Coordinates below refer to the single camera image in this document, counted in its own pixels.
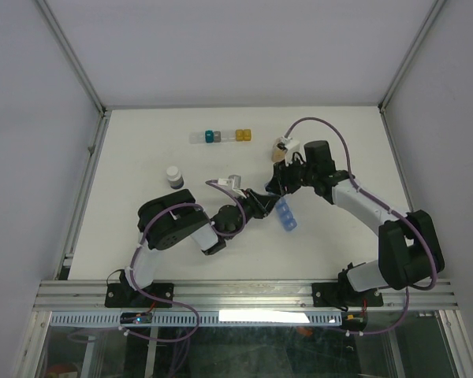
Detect white cap pill bottle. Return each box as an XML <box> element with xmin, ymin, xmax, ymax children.
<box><xmin>166</xmin><ymin>165</ymin><xmax>184</xmax><ymax>190</ymax></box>

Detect aluminium frame post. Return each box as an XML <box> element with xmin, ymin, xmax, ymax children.
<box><xmin>33</xmin><ymin>0</ymin><xmax>106</xmax><ymax>117</ymax></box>
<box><xmin>378</xmin><ymin>0</ymin><xmax>448</xmax><ymax>113</ymax></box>

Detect left aluminium frame post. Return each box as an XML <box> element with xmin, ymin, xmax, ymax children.
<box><xmin>33</xmin><ymin>0</ymin><xmax>106</xmax><ymax>117</ymax></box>

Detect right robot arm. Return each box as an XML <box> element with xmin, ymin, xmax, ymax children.
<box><xmin>266</xmin><ymin>137</ymin><xmax>445</xmax><ymax>310</ymax></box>

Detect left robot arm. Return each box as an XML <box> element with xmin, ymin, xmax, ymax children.
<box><xmin>121</xmin><ymin>189</ymin><xmax>279</xmax><ymax>306</ymax></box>

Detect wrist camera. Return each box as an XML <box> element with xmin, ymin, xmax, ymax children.
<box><xmin>217</xmin><ymin>175</ymin><xmax>245</xmax><ymax>197</ymax></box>
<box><xmin>272</xmin><ymin>136</ymin><xmax>300</xmax><ymax>166</ymax></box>

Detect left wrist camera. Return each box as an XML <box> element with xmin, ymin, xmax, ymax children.
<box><xmin>217</xmin><ymin>175</ymin><xmax>245</xmax><ymax>197</ymax></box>

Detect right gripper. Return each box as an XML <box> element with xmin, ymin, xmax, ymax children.
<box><xmin>266</xmin><ymin>153</ymin><xmax>317</xmax><ymax>196</ymax></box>

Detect grey slotted cable duct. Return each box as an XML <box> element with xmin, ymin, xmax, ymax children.
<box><xmin>50</xmin><ymin>309</ymin><xmax>342</xmax><ymax>328</ymax></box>

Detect aluminium front rail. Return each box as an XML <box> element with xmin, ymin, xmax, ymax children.
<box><xmin>33</xmin><ymin>276</ymin><xmax>459</xmax><ymax>312</ymax></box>

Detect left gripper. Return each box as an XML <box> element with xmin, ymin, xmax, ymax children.
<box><xmin>225</xmin><ymin>189</ymin><xmax>279</xmax><ymax>240</ymax></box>

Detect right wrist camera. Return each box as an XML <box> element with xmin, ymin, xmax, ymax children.
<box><xmin>272</xmin><ymin>136</ymin><xmax>300</xmax><ymax>166</ymax></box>

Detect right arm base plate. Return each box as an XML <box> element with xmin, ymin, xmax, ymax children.
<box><xmin>311</xmin><ymin>282</ymin><xmax>384</xmax><ymax>311</ymax></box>

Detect blue weekly pill organizer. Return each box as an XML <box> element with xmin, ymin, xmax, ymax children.
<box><xmin>275</xmin><ymin>198</ymin><xmax>297</xmax><ymax>232</ymax></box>

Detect right aluminium frame post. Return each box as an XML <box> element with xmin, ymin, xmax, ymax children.
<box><xmin>378</xmin><ymin>0</ymin><xmax>448</xmax><ymax>113</ymax></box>

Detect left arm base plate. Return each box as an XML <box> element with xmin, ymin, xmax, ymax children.
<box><xmin>104</xmin><ymin>280</ymin><xmax>174</xmax><ymax>309</ymax></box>

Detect amber pill bottle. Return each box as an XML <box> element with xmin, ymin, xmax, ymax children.
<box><xmin>271</xmin><ymin>146</ymin><xmax>285</xmax><ymax>163</ymax></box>

